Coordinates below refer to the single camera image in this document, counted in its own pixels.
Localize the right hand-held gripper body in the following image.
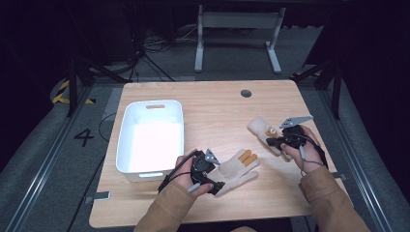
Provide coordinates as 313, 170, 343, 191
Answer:
279, 115, 314, 150

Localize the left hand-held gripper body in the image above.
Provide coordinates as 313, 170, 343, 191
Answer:
190, 148, 222, 195

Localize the beige glove with orange fingers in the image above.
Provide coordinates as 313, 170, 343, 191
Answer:
247, 117, 293, 162
206, 148, 261, 198

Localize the white plastic bin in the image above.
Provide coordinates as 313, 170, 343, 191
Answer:
115, 99, 186, 184

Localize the person's left hand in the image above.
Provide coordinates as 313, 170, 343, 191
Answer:
173, 148, 215, 198

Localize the person's right hand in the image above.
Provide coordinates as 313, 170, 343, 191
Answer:
279, 125, 325, 174

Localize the black metal stand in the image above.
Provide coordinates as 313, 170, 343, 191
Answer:
289, 60, 342, 120
66, 57, 130, 118

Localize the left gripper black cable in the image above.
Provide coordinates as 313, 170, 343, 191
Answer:
157, 150, 201, 194

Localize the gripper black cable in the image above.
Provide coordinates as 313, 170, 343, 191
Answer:
157, 150, 201, 194
283, 131, 330, 178

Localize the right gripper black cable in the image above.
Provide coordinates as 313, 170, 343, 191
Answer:
283, 131, 330, 178

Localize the black floor cable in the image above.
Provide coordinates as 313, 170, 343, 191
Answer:
66, 111, 118, 232

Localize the grey metal desk frame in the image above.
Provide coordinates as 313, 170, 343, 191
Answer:
193, 4, 287, 74

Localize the bundle of floor cables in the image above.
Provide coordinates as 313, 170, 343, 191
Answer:
129, 24, 198, 82

